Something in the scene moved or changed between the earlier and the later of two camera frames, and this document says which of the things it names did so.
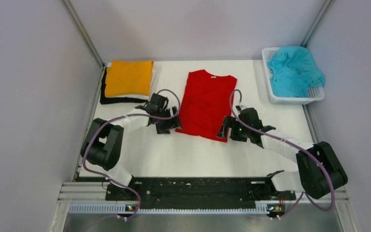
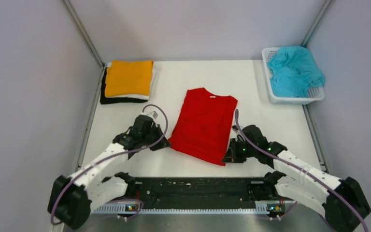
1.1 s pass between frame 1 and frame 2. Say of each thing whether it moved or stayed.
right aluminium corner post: stayed
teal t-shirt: stayed
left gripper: moved
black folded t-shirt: stayed
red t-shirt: moved
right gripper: moved
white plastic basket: stayed
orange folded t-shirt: stayed
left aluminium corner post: stayed
